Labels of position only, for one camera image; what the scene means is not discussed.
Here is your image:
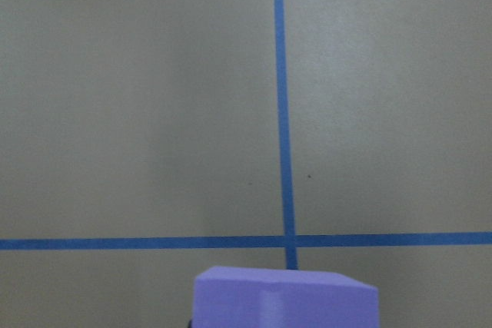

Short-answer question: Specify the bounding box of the purple foam block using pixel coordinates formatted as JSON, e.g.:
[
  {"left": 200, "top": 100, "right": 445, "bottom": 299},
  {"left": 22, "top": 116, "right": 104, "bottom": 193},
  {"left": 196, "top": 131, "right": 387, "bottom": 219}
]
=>
[{"left": 191, "top": 267, "right": 380, "bottom": 327}]

